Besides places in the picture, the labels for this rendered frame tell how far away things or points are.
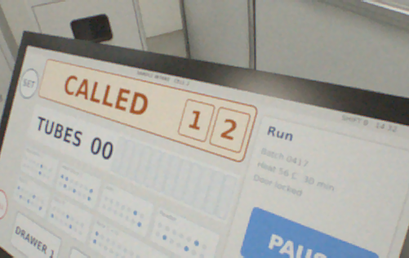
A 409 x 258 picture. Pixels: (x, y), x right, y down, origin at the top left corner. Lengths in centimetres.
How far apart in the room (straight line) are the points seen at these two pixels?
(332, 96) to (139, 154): 19
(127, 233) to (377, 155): 24
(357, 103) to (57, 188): 34
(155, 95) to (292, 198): 17
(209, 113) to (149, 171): 9
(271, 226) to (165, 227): 10
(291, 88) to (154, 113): 14
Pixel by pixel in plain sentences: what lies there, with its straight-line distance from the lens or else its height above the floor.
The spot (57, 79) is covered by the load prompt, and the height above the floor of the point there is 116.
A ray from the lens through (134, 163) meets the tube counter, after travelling 36.
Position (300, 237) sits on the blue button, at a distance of 29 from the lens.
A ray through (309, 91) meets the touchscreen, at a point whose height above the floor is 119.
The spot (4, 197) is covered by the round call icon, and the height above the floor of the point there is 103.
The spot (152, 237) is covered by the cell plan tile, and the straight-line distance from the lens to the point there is 35.
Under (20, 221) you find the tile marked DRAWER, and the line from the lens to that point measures 51.
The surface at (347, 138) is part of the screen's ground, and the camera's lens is 28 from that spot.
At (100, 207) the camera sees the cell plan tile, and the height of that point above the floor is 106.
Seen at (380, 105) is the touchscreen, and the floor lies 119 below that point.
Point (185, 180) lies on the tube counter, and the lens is 33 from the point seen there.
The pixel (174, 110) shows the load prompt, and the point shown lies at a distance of 34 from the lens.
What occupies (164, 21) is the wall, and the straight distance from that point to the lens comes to 401.
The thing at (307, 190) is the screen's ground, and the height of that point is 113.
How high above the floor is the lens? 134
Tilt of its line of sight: 36 degrees down
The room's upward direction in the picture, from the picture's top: 8 degrees counter-clockwise
